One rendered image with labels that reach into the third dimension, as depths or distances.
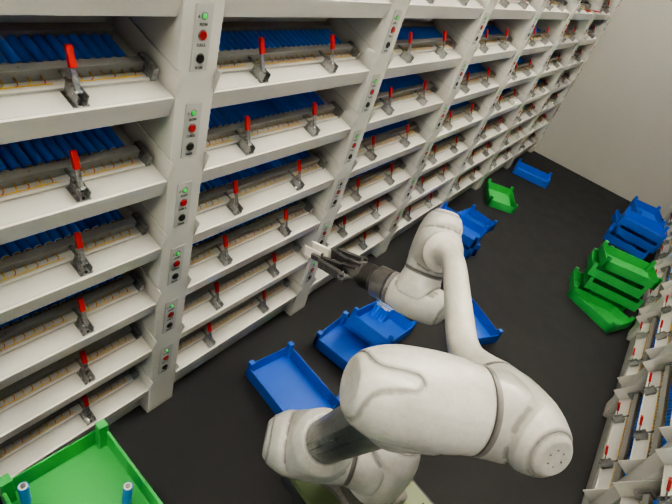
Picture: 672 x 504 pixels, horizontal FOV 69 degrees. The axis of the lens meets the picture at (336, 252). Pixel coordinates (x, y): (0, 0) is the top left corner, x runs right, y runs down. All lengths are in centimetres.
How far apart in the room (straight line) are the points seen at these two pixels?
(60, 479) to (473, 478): 132
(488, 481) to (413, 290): 95
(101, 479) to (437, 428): 75
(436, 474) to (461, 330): 97
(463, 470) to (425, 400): 129
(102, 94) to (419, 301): 81
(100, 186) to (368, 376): 66
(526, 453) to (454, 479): 119
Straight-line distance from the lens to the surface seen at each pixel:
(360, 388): 66
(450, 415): 68
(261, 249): 157
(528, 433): 72
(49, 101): 93
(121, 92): 99
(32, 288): 112
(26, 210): 100
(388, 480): 129
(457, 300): 103
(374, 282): 128
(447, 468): 192
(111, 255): 118
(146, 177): 110
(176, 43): 99
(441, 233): 118
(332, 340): 206
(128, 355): 147
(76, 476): 121
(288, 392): 185
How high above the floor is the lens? 148
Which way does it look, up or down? 36 degrees down
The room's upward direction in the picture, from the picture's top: 20 degrees clockwise
